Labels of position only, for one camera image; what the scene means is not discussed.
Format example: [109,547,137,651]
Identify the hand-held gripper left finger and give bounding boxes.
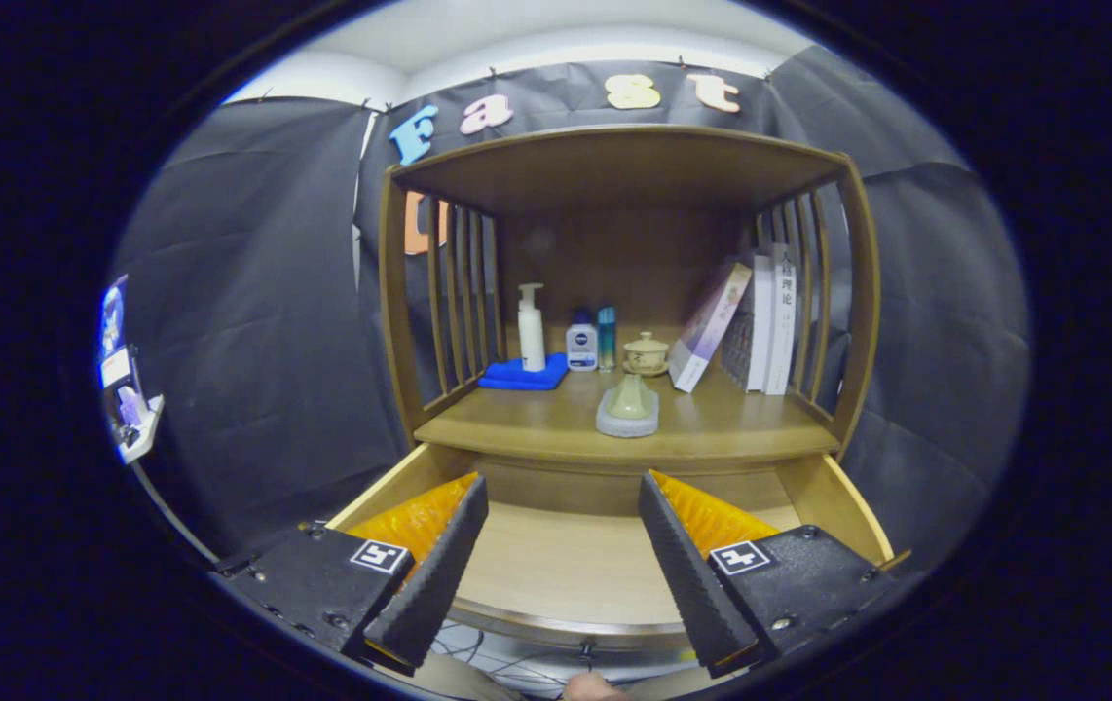
[215,472,491,678]

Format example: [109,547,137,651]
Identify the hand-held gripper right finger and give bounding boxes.
[637,469,898,680]

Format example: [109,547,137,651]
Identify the wooden drawer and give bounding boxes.
[327,443,898,651]

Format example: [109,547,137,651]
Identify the wooden countertop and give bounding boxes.
[413,365,841,466]

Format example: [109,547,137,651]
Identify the wooden cabinet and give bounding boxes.
[378,124,883,468]

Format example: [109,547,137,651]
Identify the beige lidded tea cup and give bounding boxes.
[622,331,671,377]

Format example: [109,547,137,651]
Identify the blue folded cloth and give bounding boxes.
[478,353,570,391]

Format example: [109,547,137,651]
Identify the dark patterned book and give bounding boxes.
[720,292,757,390]

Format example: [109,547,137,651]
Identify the purple white book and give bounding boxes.
[668,261,754,394]

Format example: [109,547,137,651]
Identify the white lotion bottle blue cap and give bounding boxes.
[566,308,599,373]

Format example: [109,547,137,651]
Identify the white pump bottle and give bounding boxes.
[517,282,547,373]

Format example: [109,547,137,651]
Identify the white book with print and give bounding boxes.
[765,245,798,396]

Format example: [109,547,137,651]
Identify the black backdrop cloth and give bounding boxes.
[108,44,1032,585]

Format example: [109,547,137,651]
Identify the black floor cables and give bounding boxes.
[429,623,606,687]

